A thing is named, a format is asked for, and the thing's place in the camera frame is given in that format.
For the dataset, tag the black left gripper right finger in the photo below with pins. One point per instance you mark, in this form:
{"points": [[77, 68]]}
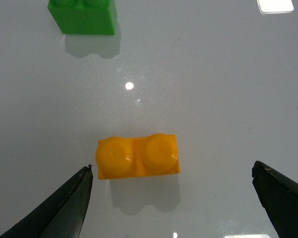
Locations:
{"points": [[278, 195]]}

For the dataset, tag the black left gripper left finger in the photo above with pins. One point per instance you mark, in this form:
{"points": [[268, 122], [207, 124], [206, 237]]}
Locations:
{"points": [[62, 214]]}

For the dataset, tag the yellow two-stud block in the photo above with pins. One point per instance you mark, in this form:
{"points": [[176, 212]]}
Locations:
{"points": [[154, 155]]}

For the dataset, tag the green block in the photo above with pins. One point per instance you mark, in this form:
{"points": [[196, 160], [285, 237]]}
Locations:
{"points": [[84, 17]]}

